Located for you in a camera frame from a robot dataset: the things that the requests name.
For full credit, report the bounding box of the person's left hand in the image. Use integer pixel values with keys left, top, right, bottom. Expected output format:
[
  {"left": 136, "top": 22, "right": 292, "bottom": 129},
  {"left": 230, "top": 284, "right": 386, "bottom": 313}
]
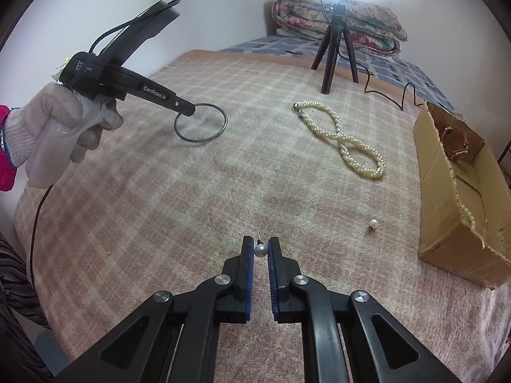
[{"left": 6, "top": 82, "right": 125, "bottom": 168}]

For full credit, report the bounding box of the cardboard box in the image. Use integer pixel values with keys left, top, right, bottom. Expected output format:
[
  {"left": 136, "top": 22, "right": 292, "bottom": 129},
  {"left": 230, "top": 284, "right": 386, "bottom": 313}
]
[{"left": 412, "top": 101, "right": 511, "bottom": 290}]

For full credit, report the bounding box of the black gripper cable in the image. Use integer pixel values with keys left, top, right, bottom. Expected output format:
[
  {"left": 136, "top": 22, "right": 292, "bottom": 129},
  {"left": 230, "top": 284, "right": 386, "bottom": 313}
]
[{"left": 30, "top": 184, "right": 53, "bottom": 300}]

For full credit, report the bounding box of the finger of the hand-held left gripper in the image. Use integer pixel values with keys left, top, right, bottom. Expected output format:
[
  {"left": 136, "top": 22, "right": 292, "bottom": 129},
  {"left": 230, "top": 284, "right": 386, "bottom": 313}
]
[
  {"left": 108, "top": 66, "right": 197, "bottom": 116},
  {"left": 104, "top": 0, "right": 181, "bottom": 67}
]

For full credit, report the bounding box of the dark striped clothing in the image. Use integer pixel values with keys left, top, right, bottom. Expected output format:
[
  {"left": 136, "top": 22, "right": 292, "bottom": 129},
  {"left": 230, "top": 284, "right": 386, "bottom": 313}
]
[{"left": 0, "top": 231, "right": 54, "bottom": 383}]

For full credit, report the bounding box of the blue patterned bed sheet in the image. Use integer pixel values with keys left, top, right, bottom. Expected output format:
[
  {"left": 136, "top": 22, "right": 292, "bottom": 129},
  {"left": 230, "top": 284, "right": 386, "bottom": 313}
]
[{"left": 219, "top": 34, "right": 456, "bottom": 112}]

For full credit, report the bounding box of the red floral folded quilt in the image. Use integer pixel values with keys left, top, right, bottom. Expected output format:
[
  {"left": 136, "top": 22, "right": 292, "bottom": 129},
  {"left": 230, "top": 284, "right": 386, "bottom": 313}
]
[{"left": 275, "top": 28, "right": 402, "bottom": 55}]

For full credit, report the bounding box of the black ring light cable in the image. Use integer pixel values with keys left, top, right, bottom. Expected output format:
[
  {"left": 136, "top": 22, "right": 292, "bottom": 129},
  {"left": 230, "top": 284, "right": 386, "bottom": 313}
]
[{"left": 357, "top": 58, "right": 426, "bottom": 110}]

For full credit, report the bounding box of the dark thin bangle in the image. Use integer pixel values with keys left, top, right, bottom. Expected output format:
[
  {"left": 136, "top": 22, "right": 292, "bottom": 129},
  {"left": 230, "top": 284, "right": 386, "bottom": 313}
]
[{"left": 174, "top": 104, "right": 228, "bottom": 143}]

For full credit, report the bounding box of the long pearl necklace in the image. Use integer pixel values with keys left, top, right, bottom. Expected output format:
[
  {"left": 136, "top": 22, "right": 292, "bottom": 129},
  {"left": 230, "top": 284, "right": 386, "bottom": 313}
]
[{"left": 293, "top": 101, "right": 386, "bottom": 179}]

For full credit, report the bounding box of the black tripod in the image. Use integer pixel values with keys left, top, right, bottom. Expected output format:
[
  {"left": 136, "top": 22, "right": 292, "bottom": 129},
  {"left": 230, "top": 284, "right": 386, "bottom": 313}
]
[{"left": 310, "top": 2, "right": 359, "bottom": 95}]

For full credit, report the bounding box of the rose gold wristwatch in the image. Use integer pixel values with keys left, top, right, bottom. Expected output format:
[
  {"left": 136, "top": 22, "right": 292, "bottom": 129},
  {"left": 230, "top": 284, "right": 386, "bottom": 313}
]
[{"left": 441, "top": 125, "right": 474, "bottom": 164}]

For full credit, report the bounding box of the small pearl bracelet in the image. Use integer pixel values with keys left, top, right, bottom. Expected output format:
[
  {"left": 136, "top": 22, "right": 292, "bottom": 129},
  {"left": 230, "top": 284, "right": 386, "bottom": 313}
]
[{"left": 455, "top": 176, "right": 490, "bottom": 250}]

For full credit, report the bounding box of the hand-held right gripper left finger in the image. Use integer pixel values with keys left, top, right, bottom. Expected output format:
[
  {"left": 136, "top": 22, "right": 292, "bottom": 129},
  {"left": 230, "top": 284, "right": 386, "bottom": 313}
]
[{"left": 52, "top": 235, "right": 256, "bottom": 383}]

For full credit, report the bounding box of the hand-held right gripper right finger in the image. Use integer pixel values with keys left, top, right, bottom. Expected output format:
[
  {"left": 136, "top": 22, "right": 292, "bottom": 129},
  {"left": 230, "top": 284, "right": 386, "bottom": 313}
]
[{"left": 267, "top": 237, "right": 464, "bottom": 383}]

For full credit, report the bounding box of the pink sleeved left forearm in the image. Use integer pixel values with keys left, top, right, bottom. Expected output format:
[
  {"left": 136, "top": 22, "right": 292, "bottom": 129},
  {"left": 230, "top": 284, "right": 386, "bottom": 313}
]
[{"left": 0, "top": 105, "right": 19, "bottom": 192}]

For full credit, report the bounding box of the pink floral folded quilt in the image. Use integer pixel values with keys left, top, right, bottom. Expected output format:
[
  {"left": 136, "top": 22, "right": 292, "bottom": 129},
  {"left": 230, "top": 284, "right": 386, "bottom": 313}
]
[{"left": 272, "top": 0, "right": 408, "bottom": 43}]

